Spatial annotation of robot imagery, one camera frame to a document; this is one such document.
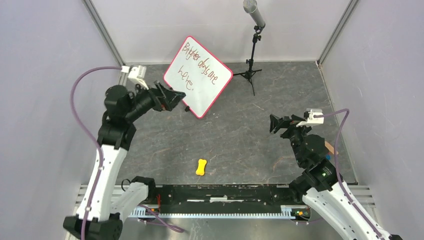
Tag grey microphone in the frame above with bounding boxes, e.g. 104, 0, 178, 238
242, 0, 266, 28

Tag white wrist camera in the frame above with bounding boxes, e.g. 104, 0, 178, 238
296, 108, 325, 127
121, 65, 150, 90

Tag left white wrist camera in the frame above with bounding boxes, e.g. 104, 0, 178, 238
121, 65, 150, 90

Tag black microphone tripod stand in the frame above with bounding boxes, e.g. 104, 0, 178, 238
233, 25, 264, 96

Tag slotted cable duct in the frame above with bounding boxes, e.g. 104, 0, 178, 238
149, 205, 312, 221

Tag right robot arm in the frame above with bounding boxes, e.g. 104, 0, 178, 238
269, 108, 401, 240

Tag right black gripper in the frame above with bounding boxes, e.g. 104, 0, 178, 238
268, 113, 313, 165

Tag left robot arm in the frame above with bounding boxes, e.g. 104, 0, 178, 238
63, 82, 186, 240

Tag pink framed whiteboard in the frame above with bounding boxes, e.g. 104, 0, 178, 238
163, 35, 233, 119

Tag yellow bone-shaped eraser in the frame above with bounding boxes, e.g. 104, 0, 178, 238
195, 159, 208, 176

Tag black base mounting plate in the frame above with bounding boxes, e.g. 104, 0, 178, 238
141, 184, 305, 214

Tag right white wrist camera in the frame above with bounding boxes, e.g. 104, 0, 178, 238
296, 108, 325, 127

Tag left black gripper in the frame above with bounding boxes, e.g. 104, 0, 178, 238
126, 79, 186, 121

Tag wooden block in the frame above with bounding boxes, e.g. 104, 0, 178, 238
324, 141, 339, 155

